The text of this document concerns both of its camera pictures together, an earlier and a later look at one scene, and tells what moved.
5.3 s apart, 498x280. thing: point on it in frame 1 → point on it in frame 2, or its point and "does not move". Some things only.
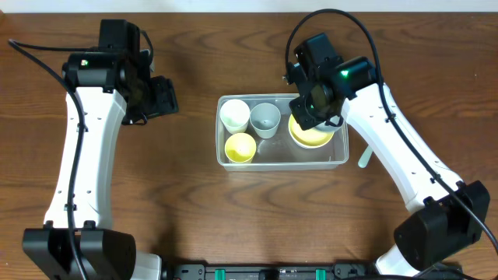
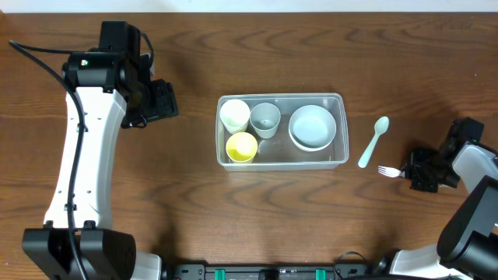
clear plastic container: [261, 133] does not move
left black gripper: [164, 96] does not move
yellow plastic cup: [240, 147] does not move
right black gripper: [297, 115] → [417, 170]
